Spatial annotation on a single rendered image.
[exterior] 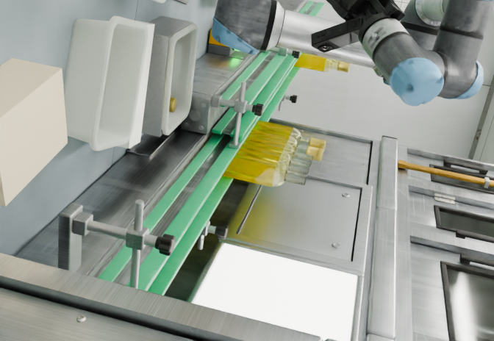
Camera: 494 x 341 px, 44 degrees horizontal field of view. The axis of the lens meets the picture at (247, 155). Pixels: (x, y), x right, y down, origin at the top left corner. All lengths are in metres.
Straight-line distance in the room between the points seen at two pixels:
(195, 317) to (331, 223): 0.98
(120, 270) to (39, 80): 0.35
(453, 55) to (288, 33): 0.45
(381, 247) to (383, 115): 6.21
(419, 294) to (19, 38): 1.03
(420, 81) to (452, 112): 6.73
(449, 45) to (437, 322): 0.62
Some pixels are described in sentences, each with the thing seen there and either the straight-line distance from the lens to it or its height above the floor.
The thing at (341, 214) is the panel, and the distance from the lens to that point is 1.65.
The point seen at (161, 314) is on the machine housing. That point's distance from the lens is 0.66.
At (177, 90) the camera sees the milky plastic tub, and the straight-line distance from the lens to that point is 1.46.
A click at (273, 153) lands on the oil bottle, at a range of 1.54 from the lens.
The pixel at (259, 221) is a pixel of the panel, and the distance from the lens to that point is 1.54.
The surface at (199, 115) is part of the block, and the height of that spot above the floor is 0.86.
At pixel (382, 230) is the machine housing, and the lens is 1.63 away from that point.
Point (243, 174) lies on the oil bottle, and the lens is 1.50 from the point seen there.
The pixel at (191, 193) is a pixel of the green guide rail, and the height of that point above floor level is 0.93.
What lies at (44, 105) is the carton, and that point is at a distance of 0.85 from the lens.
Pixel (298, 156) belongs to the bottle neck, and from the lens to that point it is 1.59.
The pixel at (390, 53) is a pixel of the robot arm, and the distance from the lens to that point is 1.04.
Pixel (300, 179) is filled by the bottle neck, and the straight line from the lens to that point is 1.49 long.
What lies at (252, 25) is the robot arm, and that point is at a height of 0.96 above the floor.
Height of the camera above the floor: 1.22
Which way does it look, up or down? 9 degrees down
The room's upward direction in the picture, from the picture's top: 102 degrees clockwise
